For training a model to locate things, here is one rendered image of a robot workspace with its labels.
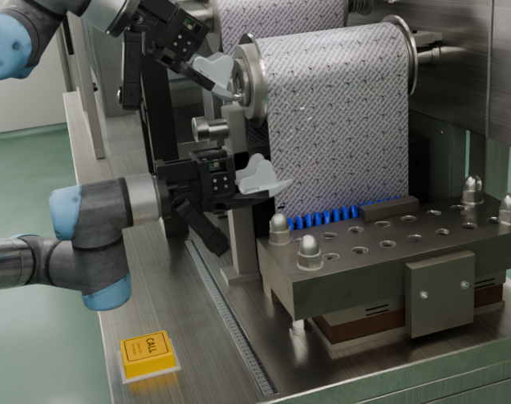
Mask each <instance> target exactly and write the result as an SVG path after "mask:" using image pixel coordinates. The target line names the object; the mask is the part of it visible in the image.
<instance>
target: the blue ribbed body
mask: <svg viewBox="0 0 511 404"><path fill-rule="evenodd" d="M358 209H359V207H358ZM358 209H357V207H356V206H355V205H354V204H352V205H351V206H350V209H349V210H350V211H348V209H347V207H345V206H344V207H341V211H340V212H341V214H339V210H338V209H337V208H333V209H332V212H331V215H332V216H331V215H330V213H329V211H327V210H324V211H323V213H322V217H321V215H320V213H319V212H315V213H314V219H313V220H312V217H311V215H310V214H306V215H305V221H303V220H302V218H301V217H300V216H296V217H295V223H294V222H293V220H292V218H290V217H288V218H287V220H288V223H289V226H290V227H291V231H293V230H297V229H301V228H308V227H312V226H316V225H320V224H327V223H331V222H335V221H340V220H346V219H350V218H355V217H359V210H358Z"/></svg>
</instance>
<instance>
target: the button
mask: <svg viewBox="0 0 511 404"><path fill-rule="evenodd" d="M120 349H121V353H122V358H123V362H124V369H125V373H126V378H133V377H136V376H140V375H144V374H150V373H153V372H156V371H160V370H166V369H169V368H173V367H176V363H175V358H174V353H173V351H172V347H171V344H170V341H169V339H168V335H167V333H166V331H165V330H163V331H160V332H156V333H150V334H146V335H143V336H139V337H133V338H129V339H125V340H122V341H120Z"/></svg>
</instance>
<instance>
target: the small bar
mask: <svg viewBox="0 0 511 404"><path fill-rule="evenodd" d="M418 210H420V200H418V199H417V198H415V197H414V196H405V197H401V198H397V199H393V200H386V201H382V202H378V203H373V204H366V205H362V206H359V216H360V217H361V218H362V219H363V220H365V221H369V220H375V219H379V218H384V217H388V216H394V215H399V214H403V213H407V212H414V211H418Z"/></svg>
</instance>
